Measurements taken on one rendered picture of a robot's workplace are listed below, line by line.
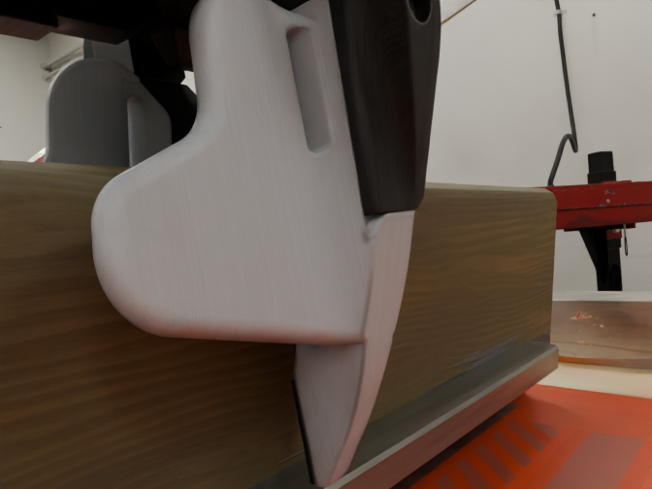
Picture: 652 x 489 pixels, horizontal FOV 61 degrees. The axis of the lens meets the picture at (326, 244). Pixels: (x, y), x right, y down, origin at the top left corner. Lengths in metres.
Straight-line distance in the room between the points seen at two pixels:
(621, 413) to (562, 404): 0.02
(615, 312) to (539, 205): 0.11
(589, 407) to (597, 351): 0.08
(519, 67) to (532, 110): 0.17
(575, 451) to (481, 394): 0.06
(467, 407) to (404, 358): 0.03
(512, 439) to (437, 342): 0.07
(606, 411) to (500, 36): 2.12
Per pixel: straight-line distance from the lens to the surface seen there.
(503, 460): 0.22
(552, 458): 0.22
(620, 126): 2.14
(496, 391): 0.19
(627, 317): 0.34
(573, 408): 0.27
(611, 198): 1.32
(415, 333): 0.17
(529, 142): 2.22
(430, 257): 0.17
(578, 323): 0.35
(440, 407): 0.17
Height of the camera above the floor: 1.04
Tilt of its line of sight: 1 degrees down
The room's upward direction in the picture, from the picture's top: 5 degrees counter-clockwise
